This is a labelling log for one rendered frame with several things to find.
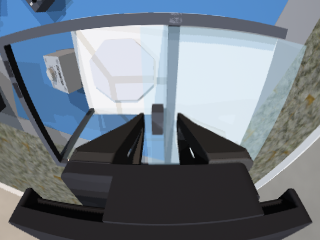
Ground blue bench mat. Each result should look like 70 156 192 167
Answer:
0 0 288 37

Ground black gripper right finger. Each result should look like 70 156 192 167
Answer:
176 113 253 172

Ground dark grey block with holes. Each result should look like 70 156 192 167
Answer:
26 0 55 12

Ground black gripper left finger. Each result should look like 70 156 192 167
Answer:
68 113 145 165

